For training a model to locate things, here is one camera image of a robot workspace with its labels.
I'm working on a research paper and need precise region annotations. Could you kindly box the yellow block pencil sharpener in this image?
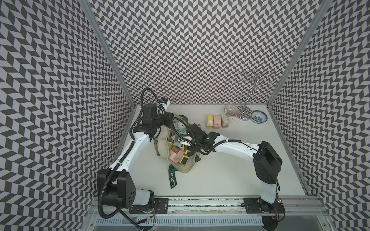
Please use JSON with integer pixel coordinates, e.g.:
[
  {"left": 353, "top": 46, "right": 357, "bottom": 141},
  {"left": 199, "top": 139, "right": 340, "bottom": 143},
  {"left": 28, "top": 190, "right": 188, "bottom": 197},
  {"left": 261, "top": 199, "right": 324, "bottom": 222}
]
[{"left": 206, "top": 115, "right": 214, "bottom": 129}]

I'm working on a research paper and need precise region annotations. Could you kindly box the pink rounded pencil sharpener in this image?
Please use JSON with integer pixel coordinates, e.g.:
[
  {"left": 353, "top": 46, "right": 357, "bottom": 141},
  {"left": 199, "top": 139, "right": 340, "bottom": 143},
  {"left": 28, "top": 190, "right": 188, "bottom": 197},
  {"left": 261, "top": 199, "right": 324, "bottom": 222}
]
[{"left": 213, "top": 116, "right": 222, "bottom": 129}]

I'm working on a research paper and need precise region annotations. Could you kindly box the white cartoon pencil sharpener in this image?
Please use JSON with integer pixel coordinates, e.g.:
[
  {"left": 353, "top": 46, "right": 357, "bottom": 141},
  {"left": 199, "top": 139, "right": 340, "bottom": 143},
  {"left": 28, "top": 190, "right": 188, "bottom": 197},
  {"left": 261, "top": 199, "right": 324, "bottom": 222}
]
[{"left": 221, "top": 111, "right": 230, "bottom": 128}]

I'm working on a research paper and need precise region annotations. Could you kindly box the cream canvas tote bag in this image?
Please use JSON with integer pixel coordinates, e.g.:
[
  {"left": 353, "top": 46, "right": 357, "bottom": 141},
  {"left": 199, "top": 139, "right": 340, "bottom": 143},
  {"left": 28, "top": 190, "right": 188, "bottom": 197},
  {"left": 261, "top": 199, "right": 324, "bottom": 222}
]
[{"left": 154, "top": 120, "right": 201, "bottom": 189}]

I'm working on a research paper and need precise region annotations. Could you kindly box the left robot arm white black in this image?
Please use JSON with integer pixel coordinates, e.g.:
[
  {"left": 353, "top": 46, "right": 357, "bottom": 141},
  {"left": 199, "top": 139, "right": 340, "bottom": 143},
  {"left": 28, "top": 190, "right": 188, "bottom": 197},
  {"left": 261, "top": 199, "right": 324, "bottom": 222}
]
[{"left": 97, "top": 101, "right": 173, "bottom": 219}]

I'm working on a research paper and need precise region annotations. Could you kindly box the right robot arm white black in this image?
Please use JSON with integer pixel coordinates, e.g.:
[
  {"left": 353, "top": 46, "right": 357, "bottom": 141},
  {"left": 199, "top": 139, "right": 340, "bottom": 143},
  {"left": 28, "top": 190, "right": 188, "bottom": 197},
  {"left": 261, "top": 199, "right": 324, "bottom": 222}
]
[{"left": 187, "top": 124, "right": 285, "bottom": 215}]

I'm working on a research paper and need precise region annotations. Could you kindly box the mint green pencil sharpener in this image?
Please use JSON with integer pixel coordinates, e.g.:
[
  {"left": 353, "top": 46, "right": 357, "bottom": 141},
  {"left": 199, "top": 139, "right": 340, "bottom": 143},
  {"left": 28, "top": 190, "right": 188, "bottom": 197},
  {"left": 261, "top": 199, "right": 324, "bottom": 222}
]
[{"left": 176, "top": 122, "right": 187, "bottom": 133}]

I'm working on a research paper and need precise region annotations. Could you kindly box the pink block pencil sharpener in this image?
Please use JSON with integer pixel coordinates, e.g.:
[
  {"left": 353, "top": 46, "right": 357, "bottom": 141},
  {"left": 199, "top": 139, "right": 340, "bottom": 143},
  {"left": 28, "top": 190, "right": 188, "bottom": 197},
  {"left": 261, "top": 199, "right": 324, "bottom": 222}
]
[{"left": 169, "top": 146, "right": 184, "bottom": 163}]

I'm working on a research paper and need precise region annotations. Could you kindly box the small yellow black sharpener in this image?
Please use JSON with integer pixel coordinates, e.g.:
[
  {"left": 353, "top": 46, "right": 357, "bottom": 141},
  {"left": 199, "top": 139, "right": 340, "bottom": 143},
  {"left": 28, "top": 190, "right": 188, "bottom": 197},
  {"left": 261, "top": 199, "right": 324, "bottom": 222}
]
[{"left": 178, "top": 154, "right": 189, "bottom": 165}]

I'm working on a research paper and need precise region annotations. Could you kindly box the pink ribbed bowl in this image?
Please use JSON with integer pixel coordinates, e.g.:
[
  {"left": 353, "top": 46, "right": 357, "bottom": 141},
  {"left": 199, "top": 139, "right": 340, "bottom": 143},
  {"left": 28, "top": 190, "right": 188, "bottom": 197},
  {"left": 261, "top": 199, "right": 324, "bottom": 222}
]
[{"left": 224, "top": 105, "right": 240, "bottom": 117}]

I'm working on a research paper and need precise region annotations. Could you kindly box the blue white patterned bowl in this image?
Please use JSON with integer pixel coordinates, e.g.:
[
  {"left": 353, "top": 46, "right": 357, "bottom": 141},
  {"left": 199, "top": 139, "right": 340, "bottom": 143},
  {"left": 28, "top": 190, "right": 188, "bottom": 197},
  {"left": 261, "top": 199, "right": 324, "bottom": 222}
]
[{"left": 251, "top": 110, "right": 268, "bottom": 124}]

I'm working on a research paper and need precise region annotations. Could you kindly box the silver jewelry tree stand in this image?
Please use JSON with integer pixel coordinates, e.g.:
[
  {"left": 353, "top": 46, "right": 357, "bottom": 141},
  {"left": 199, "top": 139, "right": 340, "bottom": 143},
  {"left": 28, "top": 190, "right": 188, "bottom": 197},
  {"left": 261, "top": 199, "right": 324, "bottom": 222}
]
[{"left": 236, "top": 69, "right": 276, "bottom": 121}]

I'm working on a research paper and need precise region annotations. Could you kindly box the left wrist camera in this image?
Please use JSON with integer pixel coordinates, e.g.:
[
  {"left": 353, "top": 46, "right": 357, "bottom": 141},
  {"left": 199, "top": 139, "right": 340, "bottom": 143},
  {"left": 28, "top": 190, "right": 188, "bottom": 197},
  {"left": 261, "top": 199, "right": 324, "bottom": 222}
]
[{"left": 160, "top": 97, "right": 170, "bottom": 112}]

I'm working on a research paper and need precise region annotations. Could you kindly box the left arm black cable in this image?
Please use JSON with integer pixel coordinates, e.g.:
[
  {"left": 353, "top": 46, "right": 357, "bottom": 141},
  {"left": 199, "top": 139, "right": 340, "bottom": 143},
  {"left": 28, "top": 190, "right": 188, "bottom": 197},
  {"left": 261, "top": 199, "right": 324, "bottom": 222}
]
[{"left": 97, "top": 87, "right": 162, "bottom": 231}]

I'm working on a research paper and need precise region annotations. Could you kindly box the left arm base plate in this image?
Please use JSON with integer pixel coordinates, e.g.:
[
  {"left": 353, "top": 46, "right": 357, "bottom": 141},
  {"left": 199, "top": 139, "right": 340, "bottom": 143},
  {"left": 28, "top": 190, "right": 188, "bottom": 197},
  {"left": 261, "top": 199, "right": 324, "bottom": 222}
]
[{"left": 129, "top": 197, "right": 169, "bottom": 215}]

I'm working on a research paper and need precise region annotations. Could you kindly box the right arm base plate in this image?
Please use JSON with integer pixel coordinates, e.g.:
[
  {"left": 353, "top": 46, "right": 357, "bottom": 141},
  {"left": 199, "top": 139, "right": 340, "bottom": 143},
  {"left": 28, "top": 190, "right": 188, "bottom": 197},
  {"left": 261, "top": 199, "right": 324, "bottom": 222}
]
[{"left": 242, "top": 197, "right": 286, "bottom": 215}]

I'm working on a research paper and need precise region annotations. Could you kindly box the aluminium mounting rail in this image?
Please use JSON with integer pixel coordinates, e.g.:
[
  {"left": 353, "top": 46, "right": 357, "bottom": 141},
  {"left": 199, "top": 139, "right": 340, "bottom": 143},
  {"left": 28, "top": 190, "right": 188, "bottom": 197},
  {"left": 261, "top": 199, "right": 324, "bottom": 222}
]
[{"left": 86, "top": 196, "right": 330, "bottom": 217}]

